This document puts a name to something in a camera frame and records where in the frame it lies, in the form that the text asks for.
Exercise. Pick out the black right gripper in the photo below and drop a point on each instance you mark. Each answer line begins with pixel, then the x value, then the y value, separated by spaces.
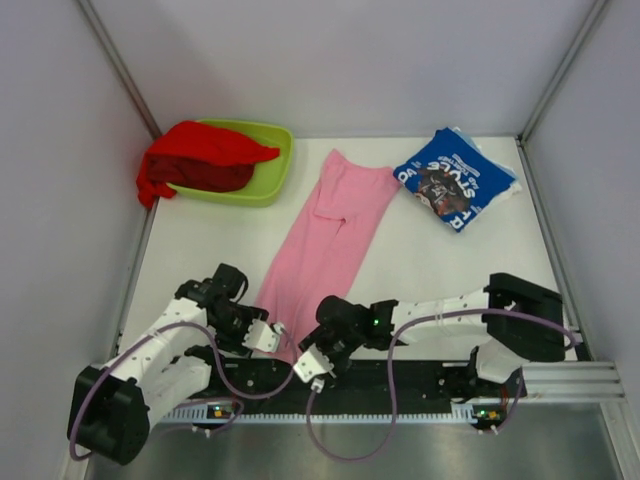
pixel 319 337

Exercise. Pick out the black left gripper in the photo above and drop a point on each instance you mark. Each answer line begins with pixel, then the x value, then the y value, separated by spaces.
pixel 234 344

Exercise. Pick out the pink t-shirt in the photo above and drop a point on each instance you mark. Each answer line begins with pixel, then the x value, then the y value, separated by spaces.
pixel 327 243

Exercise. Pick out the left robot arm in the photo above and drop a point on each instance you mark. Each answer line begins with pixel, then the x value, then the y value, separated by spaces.
pixel 115 406

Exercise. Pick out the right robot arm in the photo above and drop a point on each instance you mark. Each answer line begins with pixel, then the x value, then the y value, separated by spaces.
pixel 519 321

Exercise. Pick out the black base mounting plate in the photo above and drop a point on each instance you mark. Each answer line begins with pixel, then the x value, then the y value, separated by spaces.
pixel 422 387

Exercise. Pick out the green plastic basin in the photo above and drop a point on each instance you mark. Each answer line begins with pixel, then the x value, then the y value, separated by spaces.
pixel 268 178

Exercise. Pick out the red t-shirt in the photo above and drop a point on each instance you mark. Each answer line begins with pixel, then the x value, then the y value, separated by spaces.
pixel 199 156

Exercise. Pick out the blue printed folded t-shirt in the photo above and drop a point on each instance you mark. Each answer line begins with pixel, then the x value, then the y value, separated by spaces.
pixel 452 179

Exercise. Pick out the white folded t-shirt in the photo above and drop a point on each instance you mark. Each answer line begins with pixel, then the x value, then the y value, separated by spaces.
pixel 514 186

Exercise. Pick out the light blue folded t-shirt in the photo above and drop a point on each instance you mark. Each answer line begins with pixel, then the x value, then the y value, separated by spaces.
pixel 464 137

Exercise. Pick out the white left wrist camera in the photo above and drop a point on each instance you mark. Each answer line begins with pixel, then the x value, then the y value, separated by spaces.
pixel 263 336

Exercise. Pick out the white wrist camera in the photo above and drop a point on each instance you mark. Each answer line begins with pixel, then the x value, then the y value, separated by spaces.
pixel 263 336
pixel 314 368

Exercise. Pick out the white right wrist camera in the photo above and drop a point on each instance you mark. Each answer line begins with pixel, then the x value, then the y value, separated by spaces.
pixel 314 368

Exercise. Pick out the grey slotted cable duct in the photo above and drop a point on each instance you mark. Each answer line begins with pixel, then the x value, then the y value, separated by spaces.
pixel 459 414

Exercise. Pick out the aluminium front frame rail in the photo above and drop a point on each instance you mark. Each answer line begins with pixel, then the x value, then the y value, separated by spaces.
pixel 572 382

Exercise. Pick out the aluminium right side rail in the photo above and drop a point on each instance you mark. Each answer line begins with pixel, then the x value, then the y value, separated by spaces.
pixel 554 252

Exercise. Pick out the aluminium left corner post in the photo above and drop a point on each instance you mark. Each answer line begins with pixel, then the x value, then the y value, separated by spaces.
pixel 119 67

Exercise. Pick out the aluminium corner post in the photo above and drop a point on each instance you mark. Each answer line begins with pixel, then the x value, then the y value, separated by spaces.
pixel 594 17
pixel 119 67

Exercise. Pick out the aluminium right corner post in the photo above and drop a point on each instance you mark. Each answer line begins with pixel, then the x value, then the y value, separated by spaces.
pixel 594 17

